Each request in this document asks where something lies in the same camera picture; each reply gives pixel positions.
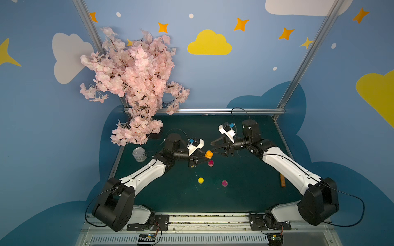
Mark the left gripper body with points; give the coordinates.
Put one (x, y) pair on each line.
(193, 158)

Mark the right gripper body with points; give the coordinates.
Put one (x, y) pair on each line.
(229, 147)

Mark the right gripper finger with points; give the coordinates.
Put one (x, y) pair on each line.
(219, 150)
(219, 141)

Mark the orange paint jar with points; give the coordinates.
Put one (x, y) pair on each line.
(209, 154)

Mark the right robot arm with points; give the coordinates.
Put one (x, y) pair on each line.
(319, 196)

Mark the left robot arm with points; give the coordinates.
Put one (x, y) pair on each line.
(115, 207)

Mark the silver metal can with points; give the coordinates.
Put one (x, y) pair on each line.
(139, 154)

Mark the left electronics board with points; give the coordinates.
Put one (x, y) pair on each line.
(146, 239)

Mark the electronics board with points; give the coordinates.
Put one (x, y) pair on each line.
(146, 239)
(275, 240)

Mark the right electronics board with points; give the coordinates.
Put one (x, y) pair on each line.
(275, 240)

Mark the pink cherry blossom tree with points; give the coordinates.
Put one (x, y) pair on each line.
(139, 74)

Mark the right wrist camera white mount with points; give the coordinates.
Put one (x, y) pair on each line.
(228, 132)

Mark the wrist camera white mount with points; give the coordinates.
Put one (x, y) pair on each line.
(228, 132)
(193, 145)

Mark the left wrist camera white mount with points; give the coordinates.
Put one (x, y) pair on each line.
(193, 145)

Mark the horizontal aluminium frame bar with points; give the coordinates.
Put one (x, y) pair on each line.
(250, 111)

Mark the blue garden fork wooden handle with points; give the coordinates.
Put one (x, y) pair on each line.
(282, 181)

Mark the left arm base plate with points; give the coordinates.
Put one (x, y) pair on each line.
(158, 222)

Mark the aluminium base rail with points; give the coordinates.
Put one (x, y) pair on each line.
(209, 229)

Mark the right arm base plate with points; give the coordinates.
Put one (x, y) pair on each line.
(263, 222)

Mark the right aluminium frame post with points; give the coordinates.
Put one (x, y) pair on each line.
(325, 28)

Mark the aluminium frame post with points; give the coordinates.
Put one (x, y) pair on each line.
(325, 28)
(84, 14)

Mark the left aluminium frame post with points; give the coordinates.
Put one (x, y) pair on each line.
(84, 14)

